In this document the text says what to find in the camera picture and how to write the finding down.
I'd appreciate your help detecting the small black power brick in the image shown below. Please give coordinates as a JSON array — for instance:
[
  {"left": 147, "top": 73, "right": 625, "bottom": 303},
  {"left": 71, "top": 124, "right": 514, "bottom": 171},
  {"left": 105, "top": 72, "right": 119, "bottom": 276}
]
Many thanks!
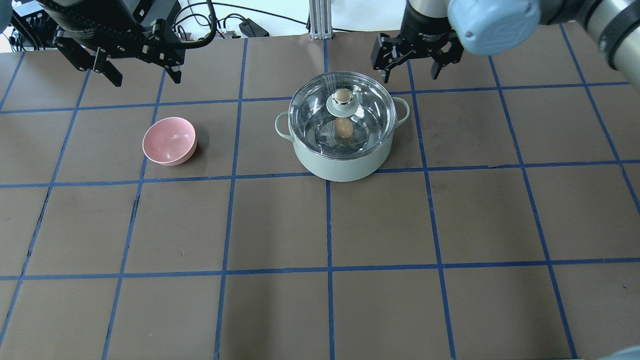
[{"left": 238, "top": 18, "right": 270, "bottom": 38}]

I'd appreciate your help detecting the pink bowl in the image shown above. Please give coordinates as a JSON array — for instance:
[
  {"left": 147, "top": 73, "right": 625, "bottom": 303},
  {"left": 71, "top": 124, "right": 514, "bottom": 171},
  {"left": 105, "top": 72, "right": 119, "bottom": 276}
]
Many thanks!
[{"left": 142, "top": 117, "right": 198, "bottom": 167}]

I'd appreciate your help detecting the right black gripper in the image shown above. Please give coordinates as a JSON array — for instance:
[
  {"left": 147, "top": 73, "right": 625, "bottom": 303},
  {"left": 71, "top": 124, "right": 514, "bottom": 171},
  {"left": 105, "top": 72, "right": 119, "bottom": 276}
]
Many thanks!
[{"left": 371, "top": 0, "right": 464, "bottom": 84}]

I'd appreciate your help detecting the glass pot lid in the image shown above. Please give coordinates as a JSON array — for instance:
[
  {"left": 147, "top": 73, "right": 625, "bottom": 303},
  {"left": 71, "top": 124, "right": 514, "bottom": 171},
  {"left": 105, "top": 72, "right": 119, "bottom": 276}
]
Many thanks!
[{"left": 288, "top": 71, "right": 406, "bottom": 160}]

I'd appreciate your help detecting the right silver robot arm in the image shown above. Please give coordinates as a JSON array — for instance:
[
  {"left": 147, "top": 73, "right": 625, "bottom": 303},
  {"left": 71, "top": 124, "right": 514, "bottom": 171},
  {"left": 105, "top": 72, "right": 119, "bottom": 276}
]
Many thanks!
[{"left": 370, "top": 0, "right": 640, "bottom": 88}]

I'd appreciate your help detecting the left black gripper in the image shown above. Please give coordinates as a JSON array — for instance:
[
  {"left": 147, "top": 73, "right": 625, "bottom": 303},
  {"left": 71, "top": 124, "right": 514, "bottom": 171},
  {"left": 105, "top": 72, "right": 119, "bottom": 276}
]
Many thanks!
[{"left": 38, "top": 0, "right": 185, "bottom": 87}]

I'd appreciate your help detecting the pale green electric pot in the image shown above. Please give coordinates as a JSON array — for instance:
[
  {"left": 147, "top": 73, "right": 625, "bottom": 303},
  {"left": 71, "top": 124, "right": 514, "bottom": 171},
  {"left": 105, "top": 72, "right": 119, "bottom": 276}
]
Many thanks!
[{"left": 274, "top": 71, "right": 411, "bottom": 183}]

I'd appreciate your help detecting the beige egg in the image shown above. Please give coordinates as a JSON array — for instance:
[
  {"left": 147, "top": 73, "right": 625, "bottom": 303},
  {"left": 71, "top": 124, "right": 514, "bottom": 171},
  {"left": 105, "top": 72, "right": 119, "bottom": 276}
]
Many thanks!
[{"left": 333, "top": 117, "right": 354, "bottom": 139}]

